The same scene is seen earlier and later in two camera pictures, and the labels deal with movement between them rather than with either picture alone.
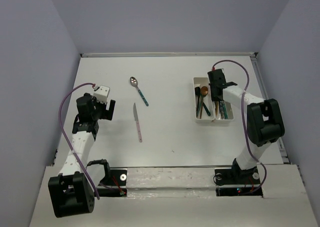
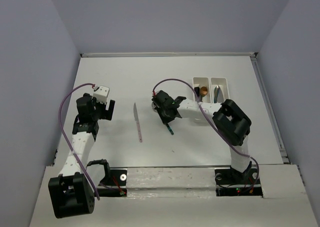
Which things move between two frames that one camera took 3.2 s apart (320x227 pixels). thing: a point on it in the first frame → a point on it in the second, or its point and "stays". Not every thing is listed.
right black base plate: x=232 y=181 stays
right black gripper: x=214 y=99 → x=165 y=120
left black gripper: x=106 y=114 stays
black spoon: x=197 y=90 stays
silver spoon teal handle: x=134 y=82 → x=155 y=109
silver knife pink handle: x=136 y=119 stays
